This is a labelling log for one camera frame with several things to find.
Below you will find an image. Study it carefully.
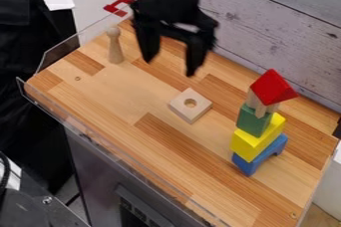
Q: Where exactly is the green cube block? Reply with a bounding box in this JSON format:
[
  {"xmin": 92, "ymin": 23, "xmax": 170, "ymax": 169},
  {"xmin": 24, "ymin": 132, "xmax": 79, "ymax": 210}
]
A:
[{"xmin": 234, "ymin": 103, "xmax": 275, "ymax": 138}]

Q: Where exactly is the wooden block with hole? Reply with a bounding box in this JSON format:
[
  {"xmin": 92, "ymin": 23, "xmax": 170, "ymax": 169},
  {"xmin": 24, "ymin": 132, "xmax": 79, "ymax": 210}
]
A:
[{"xmin": 168, "ymin": 87, "xmax": 215, "ymax": 125}]

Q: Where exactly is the wooden peg figure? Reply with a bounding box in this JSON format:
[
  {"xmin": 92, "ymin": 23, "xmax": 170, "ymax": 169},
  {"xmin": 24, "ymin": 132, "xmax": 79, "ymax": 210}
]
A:
[{"xmin": 105, "ymin": 26, "xmax": 127, "ymax": 65}]

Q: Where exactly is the blue arch block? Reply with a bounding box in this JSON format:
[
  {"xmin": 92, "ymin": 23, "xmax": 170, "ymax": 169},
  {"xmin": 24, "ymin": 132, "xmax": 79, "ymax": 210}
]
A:
[{"xmin": 230, "ymin": 132, "xmax": 289, "ymax": 177}]

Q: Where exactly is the yellow block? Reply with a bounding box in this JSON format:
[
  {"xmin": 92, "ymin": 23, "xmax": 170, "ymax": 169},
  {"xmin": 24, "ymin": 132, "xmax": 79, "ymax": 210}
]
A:
[{"xmin": 228, "ymin": 112, "xmax": 288, "ymax": 163}]

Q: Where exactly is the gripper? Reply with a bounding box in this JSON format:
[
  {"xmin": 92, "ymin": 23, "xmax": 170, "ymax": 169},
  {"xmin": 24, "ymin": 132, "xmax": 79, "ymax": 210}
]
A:
[{"xmin": 128, "ymin": 0, "xmax": 220, "ymax": 78}]

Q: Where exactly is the small plain wooden block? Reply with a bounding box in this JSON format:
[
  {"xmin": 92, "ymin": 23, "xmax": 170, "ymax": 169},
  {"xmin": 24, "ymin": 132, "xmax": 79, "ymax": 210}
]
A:
[{"xmin": 244, "ymin": 89, "xmax": 283, "ymax": 119}]

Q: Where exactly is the red triangular block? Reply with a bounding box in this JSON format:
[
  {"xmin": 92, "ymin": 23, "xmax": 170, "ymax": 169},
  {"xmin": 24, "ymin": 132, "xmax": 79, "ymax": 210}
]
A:
[{"xmin": 248, "ymin": 68, "xmax": 300, "ymax": 107}]

